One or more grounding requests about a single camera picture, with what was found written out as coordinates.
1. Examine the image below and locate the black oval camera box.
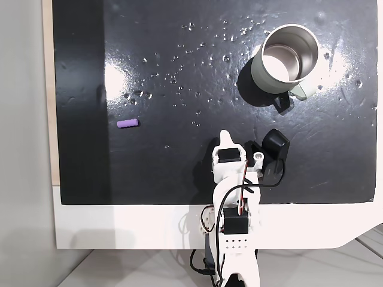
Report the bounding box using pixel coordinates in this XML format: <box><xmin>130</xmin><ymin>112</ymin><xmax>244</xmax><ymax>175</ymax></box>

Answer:
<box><xmin>244</xmin><ymin>129</ymin><xmax>291</xmax><ymax>178</ymax></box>

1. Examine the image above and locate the black power cable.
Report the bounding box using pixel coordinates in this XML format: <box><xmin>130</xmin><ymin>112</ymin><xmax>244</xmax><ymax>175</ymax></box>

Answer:
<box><xmin>189</xmin><ymin>248</ymin><xmax>217</xmax><ymax>278</ymax></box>

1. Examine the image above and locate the black rubber mat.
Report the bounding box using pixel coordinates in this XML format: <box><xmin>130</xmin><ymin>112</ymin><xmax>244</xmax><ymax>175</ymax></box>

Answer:
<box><xmin>52</xmin><ymin>0</ymin><xmax>377</xmax><ymax>206</ymax></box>

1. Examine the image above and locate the sage green steel mug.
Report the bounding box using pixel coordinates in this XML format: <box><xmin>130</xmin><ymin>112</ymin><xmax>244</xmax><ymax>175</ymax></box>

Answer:
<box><xmin>250</xmin><ymin>24</ymin><xmax>320</xmax><ymax>102</ymax></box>

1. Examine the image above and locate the purple pen grip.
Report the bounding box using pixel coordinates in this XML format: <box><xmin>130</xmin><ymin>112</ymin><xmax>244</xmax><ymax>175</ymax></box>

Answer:
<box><xmin>117</xmin><ymin>118</ymin><xmax>139</xmax><ymax>129</ymax></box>

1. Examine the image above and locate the black camera cable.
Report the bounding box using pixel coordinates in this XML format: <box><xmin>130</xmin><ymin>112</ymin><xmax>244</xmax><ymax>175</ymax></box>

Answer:
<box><xmin>214</xmin><ymin>158</ymin><xmax>285</xmax><ymax>231</ymax></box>

